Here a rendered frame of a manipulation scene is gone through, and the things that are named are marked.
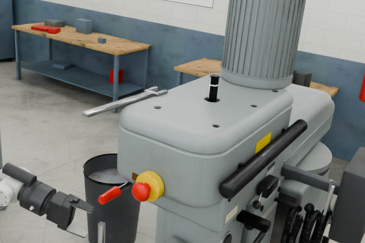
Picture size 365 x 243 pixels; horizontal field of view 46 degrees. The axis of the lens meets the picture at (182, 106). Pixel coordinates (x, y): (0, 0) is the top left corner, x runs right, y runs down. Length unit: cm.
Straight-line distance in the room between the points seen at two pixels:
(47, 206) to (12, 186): 12
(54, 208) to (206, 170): 61
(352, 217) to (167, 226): 48
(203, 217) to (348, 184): 40
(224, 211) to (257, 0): 51
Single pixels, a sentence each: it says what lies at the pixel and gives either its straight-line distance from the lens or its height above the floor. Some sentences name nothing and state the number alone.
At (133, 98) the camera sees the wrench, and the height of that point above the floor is 190.
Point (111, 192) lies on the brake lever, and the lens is 95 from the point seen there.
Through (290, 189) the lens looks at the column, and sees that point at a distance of 144.
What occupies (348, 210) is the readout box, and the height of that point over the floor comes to 162.
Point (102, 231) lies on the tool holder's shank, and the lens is 150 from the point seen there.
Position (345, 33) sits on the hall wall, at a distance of 520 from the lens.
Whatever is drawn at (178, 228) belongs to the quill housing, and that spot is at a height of 157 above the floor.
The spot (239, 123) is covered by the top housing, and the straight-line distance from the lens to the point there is 89.
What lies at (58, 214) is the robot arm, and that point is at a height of 147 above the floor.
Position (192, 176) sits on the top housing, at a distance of 83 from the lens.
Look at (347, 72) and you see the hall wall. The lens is 524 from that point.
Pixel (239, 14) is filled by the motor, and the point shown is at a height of 207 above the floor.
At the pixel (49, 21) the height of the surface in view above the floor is 96.
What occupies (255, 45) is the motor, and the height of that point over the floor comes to 200.
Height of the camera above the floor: 221
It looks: 20 degrees down
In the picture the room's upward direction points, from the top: 5 degrees clockwise
